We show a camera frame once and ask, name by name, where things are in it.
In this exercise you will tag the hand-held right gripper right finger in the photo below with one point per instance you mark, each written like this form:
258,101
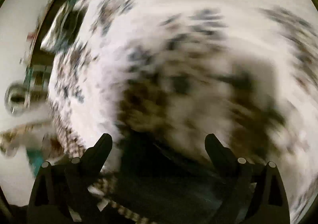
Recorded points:
216,152

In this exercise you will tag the white folded clothes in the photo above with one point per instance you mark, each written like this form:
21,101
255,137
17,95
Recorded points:
49,37

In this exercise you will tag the dark blue jeans pants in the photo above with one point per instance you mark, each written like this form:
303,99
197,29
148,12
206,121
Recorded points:
161,184

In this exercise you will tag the wooden desk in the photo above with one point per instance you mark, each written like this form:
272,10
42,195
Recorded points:
41,37

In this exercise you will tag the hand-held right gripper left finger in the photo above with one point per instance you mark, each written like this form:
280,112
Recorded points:
100,154

